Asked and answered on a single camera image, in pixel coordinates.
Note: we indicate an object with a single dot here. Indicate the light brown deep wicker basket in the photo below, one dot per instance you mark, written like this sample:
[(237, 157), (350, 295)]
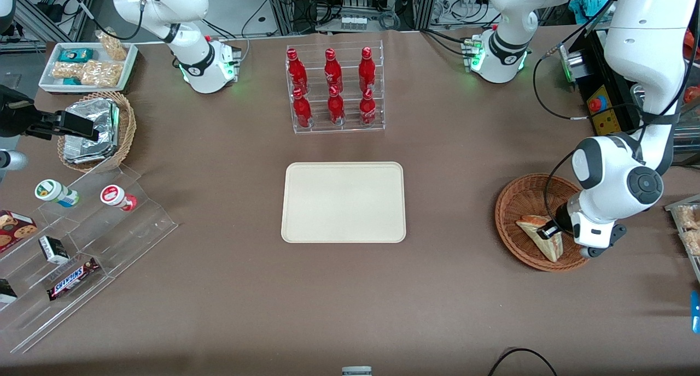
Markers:
[(127, 130)]

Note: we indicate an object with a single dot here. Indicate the silver foil wrapped package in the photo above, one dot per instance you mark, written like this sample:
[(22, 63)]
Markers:
[(87, 153), (101, 111)]

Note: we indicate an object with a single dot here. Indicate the red-lid white yogurt bottle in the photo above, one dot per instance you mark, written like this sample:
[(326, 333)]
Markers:
[(116, 197)]

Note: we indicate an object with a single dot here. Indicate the green-lid white yogurt bottle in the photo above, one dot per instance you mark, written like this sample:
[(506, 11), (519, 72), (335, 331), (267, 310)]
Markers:
[(54, 193)]

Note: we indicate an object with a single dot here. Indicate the small teal snack pack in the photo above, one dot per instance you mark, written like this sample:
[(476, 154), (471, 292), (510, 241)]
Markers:
[(71, 81)]

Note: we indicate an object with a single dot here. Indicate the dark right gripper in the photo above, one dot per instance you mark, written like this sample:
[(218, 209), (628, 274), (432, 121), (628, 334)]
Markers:
[(17, 117)]

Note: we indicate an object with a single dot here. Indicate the brown round wicker basket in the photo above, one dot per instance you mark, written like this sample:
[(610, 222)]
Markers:
[(519, 195)]

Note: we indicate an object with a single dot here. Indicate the large teal snack pack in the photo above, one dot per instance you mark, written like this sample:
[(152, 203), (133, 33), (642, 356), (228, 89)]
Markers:
[(76, 54)]

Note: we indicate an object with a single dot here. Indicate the black yellow-panel food warmer cabinet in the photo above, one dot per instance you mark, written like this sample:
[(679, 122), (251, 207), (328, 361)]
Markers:
[(604, 122)]

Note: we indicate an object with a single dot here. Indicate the black snack box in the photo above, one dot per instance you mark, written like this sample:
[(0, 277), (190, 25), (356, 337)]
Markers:
[(6, 291)]

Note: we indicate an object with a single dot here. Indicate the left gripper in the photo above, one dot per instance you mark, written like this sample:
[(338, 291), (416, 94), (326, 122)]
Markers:
[(561, 218)]

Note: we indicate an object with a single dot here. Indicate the clear bag of beige snacks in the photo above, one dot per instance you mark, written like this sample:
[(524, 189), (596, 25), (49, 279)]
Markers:
[(66, 70), (101, 72), (112, 45)]

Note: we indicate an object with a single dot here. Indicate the cream rectangular plastic tray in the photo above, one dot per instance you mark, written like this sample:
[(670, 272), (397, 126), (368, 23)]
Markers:
[(343, 201)]

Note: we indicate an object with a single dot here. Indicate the clear acrylic stepped shelf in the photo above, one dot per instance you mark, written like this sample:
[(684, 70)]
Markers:
[(142, 223)]

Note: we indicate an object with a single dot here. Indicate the small silver box device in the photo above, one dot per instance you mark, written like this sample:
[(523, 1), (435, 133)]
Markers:
[(569, 62)]

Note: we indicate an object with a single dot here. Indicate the metal equipment rack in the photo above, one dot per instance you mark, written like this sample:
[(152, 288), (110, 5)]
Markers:
[(421, 4)]

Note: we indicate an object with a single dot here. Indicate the red cola bottle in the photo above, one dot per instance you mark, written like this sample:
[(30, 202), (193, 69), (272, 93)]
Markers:
[(296, 67), (301, 109), (332, 67), (367, 107), (367, 65), (335, 107)]

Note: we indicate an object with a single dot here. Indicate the teal cloth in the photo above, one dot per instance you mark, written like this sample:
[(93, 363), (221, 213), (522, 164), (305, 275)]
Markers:
[(588, 1)]

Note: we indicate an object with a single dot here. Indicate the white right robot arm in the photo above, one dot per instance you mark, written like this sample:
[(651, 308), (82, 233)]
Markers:
[(191, 53)]

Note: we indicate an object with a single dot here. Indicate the triangular sandwich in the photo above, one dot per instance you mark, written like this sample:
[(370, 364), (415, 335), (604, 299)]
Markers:
[(551, 249)]

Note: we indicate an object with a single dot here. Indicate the clear acrylic bottle rack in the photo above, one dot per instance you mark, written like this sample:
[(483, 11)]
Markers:
[(377, 122)]

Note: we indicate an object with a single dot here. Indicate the small black white carton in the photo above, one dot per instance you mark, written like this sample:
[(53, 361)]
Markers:
[(53, 249)]

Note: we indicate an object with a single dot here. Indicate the grey metal snack tray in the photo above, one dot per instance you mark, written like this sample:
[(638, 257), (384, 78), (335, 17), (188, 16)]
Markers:
[(671, 205)]

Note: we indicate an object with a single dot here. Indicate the blue plastic object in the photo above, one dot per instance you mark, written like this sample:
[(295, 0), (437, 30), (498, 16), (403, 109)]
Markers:
[(695, 310)]

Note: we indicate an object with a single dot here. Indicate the small grey device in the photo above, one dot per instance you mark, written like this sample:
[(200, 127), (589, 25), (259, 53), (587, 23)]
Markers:
[(356, 371)]

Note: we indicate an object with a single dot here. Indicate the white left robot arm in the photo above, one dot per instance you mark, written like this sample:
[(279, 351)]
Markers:
[(506, 53)]

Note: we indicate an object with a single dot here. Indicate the snickers chocolate bar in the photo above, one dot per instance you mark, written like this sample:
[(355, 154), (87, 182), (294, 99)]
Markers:
[(71, 280)]

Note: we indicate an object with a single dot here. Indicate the white rectangular snack tray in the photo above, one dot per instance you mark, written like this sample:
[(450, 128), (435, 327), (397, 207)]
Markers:
[(46, 83)]

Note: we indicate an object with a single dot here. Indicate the red cookie box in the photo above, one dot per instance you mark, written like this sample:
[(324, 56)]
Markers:
[(16, 228)]

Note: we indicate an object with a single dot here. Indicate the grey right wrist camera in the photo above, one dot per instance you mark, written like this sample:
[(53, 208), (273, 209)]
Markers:
[(11, 160)]

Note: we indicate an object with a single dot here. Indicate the clear bag of brown pastry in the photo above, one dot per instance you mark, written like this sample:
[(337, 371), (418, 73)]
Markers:
[(693, 242), (689, 217)]

